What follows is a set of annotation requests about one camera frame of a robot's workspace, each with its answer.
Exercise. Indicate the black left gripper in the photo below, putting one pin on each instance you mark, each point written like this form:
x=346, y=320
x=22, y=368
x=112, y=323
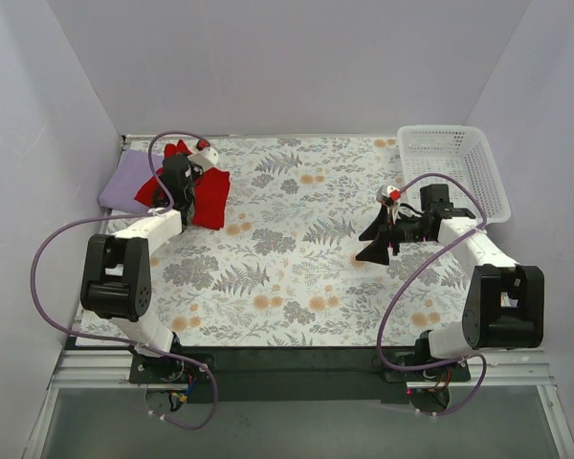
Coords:
x=186, y=197

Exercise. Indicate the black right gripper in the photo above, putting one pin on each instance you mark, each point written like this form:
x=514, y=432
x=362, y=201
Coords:
x=390, y=234

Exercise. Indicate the red t shirt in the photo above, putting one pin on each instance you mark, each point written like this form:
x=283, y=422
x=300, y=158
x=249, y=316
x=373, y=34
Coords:
x=165, y=188

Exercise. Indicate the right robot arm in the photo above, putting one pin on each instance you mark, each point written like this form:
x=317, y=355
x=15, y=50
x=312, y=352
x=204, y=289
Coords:
x=504, y=307

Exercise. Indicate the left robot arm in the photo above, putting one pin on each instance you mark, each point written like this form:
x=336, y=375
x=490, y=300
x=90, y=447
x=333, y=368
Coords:
x=117, y=285

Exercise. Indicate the folded lilac t shirt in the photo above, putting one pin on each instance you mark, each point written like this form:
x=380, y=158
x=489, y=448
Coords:
x=132, y=173

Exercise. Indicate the floral table mat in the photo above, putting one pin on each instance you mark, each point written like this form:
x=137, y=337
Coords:
x=282, y=271

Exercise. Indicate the white plastic basket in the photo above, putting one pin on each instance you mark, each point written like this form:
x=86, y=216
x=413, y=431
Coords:
x=459, y=157

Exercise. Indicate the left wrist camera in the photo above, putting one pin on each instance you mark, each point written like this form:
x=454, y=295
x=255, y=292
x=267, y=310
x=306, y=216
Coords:
x=204, y=155

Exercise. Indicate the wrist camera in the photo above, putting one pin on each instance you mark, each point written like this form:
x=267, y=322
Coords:
x=389, y=197
x=204, y=155

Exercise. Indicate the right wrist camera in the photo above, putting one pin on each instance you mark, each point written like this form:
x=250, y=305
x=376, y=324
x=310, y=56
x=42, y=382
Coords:
x=389, y=197

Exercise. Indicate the aluminium table frame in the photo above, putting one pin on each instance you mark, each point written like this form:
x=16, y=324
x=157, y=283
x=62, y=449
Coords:
x=92, y=412

